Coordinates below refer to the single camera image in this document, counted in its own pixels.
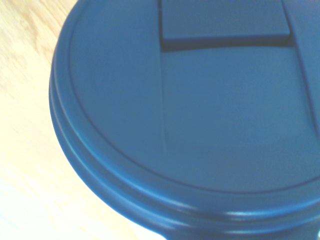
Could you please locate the blue round plastic lid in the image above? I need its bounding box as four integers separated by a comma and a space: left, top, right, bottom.
48, 0, 320, 240

